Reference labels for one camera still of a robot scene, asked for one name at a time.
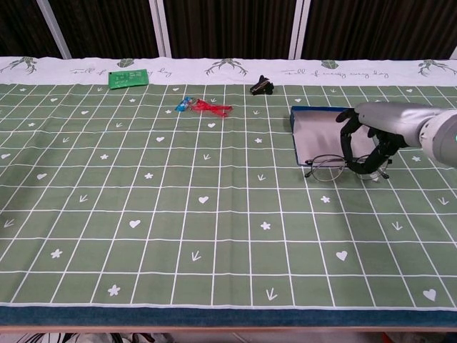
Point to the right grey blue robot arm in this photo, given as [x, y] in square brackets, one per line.
[442, 135]

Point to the blue glasses case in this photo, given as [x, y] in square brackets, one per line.
[317, 135]

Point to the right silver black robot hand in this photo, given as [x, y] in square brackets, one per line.
[392, 118]

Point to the red candy wrapper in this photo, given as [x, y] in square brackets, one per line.
[209, 107]

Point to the black staple remover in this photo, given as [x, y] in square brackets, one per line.
[261, 87]

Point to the green grid tablecloth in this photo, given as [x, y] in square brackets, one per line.
[200, 228]

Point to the wire-frame eyeglasses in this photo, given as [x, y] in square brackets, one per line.
[326, 168]

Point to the black white patterned bag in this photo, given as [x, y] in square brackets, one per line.
[43, 338]

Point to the white aluminium partition post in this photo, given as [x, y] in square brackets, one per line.
[454, 53]
[160, 28]
[299, 28]
[53, 28]

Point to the blue candy wrapper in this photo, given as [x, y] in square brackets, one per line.
[183, 104]

